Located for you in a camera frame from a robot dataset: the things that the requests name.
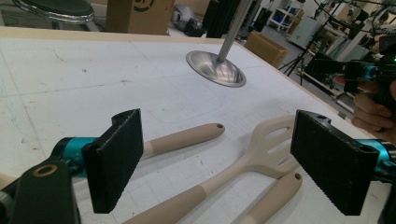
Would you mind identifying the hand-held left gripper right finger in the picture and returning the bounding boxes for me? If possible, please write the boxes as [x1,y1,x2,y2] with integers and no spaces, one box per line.
[290,108,396,217]

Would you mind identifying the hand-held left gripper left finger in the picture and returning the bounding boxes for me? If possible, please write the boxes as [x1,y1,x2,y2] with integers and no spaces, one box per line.
[60,107,145,215]

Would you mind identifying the beige kitchen utensil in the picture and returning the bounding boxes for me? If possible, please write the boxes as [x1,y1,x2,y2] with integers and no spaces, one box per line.
[232,172,304,224]

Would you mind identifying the beige silicone spoon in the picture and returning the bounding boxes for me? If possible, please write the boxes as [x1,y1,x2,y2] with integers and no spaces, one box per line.
[141,122,226,161]

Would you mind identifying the steel utensil stand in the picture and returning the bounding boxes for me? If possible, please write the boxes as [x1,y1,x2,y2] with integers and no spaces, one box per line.
[185,0,255,89]

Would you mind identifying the beige slotted spatula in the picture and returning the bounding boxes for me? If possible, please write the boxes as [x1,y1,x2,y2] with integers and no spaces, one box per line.
[122,114,302,224]

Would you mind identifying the black tripod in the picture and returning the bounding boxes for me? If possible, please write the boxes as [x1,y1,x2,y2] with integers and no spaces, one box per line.
[278,31,316,86]

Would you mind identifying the white cabinet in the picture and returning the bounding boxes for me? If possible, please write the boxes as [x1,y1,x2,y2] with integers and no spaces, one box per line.
[288,15,322,50]

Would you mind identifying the small open cardboard box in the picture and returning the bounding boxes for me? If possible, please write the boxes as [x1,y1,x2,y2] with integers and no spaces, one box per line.
[244,31,289,69]

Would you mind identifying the shelf with blue bins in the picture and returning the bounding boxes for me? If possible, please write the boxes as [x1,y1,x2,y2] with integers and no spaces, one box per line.
[269,6,304,34]

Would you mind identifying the white grid mat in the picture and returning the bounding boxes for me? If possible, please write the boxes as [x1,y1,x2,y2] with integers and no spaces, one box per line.
[0,36,377,224]

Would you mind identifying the large cardboard box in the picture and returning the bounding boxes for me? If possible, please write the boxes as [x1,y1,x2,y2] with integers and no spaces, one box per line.
[105,0,176,35]

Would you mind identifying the grey rounded casing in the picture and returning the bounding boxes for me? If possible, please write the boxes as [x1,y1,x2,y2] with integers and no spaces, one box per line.
[171,3,196,31]

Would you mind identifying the black chrome stool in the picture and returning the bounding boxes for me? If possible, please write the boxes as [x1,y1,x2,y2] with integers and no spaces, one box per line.
[12,0,101,32]

